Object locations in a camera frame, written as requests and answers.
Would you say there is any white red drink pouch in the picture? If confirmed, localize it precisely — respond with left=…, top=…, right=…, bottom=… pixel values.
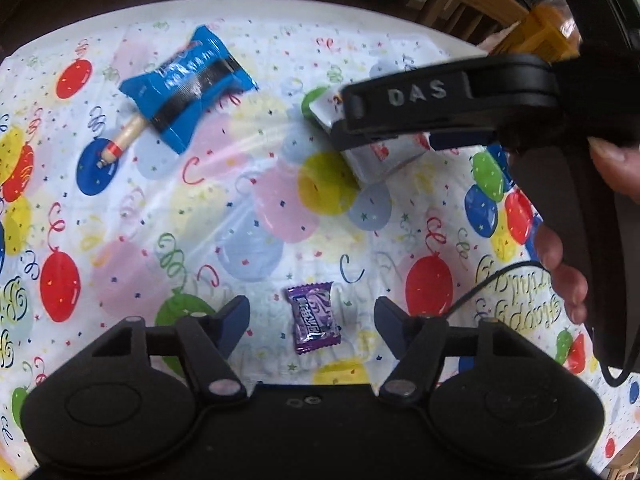
left=309, top=86, right=431, bottom=185

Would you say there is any purple candy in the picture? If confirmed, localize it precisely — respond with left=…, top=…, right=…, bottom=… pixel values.
left=286, top=282, right=342, bottom=356

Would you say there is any blue snack packet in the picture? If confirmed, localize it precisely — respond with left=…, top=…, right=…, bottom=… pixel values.
left=119, top=25, right=257, bottom=155

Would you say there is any small sausage stick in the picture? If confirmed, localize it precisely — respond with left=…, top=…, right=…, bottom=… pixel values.
left=96, top=114, right=148, bottom=168

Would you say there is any person's right hand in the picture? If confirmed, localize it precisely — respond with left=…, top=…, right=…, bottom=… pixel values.
left=514, top=138, right=639, bottom=332

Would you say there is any orange juice bottle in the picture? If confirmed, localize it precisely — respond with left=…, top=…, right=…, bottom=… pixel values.
left=484, top=0, right=582, bottom=63

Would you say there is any wooden chair with pink cloth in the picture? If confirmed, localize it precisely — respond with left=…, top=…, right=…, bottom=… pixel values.
left=416, top=0, right=528, bottom=44

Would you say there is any balloon birthday tablecloth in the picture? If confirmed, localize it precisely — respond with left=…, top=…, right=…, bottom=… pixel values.
left=1, top=0, right=639, bottom=479

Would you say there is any black cable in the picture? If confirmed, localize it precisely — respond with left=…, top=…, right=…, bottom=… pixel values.
left=441, top=259, right=637, bottom=388

